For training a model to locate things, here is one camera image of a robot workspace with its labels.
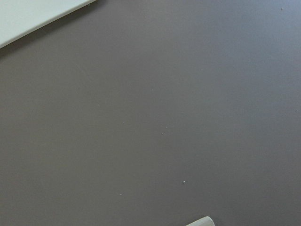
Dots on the cream tray with bear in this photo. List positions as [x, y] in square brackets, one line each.
[21, 17]

